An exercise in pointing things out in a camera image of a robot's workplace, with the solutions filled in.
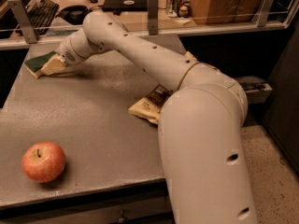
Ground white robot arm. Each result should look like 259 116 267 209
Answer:
41 11 259 224

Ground small brown round object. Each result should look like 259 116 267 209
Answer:
178 6 190 18

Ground red apple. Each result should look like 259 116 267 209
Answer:
21 142 66 183

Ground right metal railing bracket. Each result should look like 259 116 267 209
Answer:
255 0 274 27

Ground brown sea salt chip bag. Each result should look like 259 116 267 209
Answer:
128 50 219 125

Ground metal can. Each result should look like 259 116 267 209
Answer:
166 0 182 17

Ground grey table drawer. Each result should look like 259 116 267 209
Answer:
0 181 175 224

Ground black headphones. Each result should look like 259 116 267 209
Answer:
58 5 91 25

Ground middle metal railing bracket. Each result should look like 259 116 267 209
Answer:
148 0 159 35

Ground black laptop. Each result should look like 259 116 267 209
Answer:
102 0 148 11

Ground left metal railing bracket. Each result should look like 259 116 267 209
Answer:
7 0 37 44

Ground green and yellow sponge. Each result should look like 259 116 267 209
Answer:
25 51 56 79

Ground grey metal shelf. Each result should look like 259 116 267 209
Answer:
235 76 272 105

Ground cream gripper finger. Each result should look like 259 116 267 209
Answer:
41 54 67 76

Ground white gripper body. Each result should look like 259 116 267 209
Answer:
56 29 107 65

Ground black keyboard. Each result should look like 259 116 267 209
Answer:
27 0 59 35

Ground metal railing bracket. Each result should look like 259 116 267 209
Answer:
148 0 159 35
7 0 37 44
255 0 274 27

